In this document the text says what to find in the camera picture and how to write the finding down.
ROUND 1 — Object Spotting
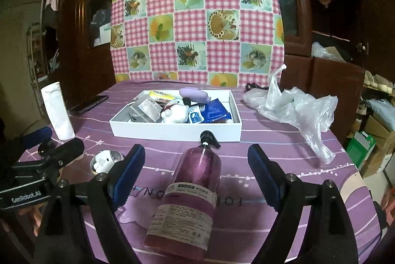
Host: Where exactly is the yellow tissue pack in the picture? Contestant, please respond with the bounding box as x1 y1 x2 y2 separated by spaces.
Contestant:
149 90 177 104

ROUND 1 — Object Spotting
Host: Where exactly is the white plush dog toy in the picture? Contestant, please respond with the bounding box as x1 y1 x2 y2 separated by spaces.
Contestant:
161 98 191 124

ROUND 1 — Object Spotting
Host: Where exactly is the blue plastic pouch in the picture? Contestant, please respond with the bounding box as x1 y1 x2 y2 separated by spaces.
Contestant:
200 99 232 123

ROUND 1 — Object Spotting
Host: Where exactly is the lilac soft pouch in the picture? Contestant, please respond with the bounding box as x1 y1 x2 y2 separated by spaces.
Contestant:
179 87 211 104

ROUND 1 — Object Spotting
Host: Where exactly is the person's left hand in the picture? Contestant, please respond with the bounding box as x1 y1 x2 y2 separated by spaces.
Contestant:
18 203 44 237

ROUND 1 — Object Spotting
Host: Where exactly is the round silver tin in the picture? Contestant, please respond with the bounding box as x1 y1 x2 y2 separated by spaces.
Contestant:
90 150 124 175

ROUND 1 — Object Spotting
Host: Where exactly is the white paper roll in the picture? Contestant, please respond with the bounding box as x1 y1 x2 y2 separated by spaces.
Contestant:
41 82 75 140

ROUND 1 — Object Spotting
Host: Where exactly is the black smartphone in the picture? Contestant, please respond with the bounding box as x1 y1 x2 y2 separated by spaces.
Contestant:
69 95 108 116

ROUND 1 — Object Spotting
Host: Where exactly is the green cardboard box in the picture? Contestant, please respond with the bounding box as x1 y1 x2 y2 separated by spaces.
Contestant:
346 131 376 170

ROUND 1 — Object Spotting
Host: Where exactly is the purple pump bottle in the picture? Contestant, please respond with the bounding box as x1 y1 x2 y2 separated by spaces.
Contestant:
143 130 222 261

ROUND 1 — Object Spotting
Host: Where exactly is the grey plaid fabric pouch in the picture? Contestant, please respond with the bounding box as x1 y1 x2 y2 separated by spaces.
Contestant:
128 94 162 123

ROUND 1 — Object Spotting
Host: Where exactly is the clear plastic bag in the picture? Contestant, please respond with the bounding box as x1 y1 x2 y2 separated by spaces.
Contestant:
243 64 338 164

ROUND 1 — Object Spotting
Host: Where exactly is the white shallow cardboard box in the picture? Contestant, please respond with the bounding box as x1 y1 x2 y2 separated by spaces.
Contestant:
109 89 242 143

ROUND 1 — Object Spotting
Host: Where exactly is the black hair band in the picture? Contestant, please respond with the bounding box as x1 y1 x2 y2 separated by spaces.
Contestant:
245 83 268 92

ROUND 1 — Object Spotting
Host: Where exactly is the dark wooden cabinet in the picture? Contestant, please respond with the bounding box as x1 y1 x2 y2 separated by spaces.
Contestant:
280 0 394 143

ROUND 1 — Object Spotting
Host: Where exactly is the pink checkered patchwork cloth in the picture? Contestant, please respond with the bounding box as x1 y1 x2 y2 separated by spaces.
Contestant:
110 0 285 87

